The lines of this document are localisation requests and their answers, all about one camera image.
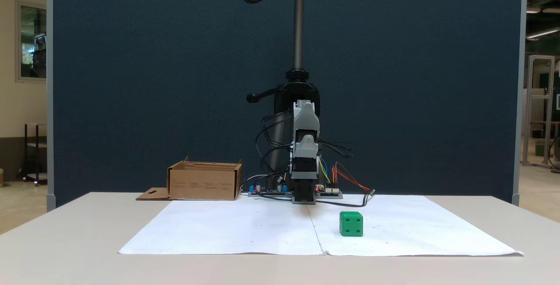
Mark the white paper sheet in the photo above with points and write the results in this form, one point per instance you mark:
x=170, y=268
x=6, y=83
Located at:
x=240, y=232

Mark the dark blue partition panel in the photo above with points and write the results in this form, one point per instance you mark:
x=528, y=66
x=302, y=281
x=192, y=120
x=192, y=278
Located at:
x=131, y=79

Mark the ceiling light strip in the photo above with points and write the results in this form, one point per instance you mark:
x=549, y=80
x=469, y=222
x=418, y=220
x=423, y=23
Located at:
x=542, y=33
x=533, y=10

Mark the brown cardboard box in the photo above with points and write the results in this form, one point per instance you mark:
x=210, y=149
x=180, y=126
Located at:
x=203, y=184

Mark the aluminium profile frame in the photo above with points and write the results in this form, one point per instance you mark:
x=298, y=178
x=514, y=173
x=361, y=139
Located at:
x=530, y=101

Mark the green bin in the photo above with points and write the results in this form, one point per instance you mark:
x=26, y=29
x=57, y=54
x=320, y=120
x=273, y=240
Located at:
x=540, y=148

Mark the green dice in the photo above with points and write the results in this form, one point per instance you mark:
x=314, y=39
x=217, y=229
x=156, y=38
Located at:
x=351, y=224

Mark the black tripod with metal pole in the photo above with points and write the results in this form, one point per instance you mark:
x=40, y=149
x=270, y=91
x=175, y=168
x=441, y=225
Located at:
x=299, y=22

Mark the wide ribbed grey gripper finger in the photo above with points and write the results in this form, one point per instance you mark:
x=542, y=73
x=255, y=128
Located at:
x=306, y=150

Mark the framed wall window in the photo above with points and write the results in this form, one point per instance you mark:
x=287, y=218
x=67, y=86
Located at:
x=33, y=40

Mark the wooden table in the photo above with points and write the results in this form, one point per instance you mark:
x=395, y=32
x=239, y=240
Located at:
x=542, y=123

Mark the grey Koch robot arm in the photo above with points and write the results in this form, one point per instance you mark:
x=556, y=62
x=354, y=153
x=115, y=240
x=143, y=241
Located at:
x=306, y=118

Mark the blue circuit board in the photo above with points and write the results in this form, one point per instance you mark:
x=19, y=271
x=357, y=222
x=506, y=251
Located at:
x=262, y=191

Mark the black shelf cart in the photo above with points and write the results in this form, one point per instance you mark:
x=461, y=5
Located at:
x=36, y=180

